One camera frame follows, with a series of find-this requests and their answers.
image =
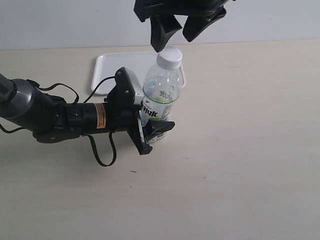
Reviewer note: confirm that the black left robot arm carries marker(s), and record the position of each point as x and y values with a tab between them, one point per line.
52	120

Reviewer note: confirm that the white bottle cap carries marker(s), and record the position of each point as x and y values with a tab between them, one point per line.
170	58

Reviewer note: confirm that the clear plastic drink bottle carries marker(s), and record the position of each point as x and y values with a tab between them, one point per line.
161	87

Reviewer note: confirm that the white plastic tray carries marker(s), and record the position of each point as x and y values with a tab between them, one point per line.
107	65

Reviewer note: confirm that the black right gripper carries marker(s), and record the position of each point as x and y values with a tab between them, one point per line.
201	14

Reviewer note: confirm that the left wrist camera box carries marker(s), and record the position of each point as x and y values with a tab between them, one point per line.
128	91

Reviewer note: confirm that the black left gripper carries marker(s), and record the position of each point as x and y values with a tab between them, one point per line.
111	117

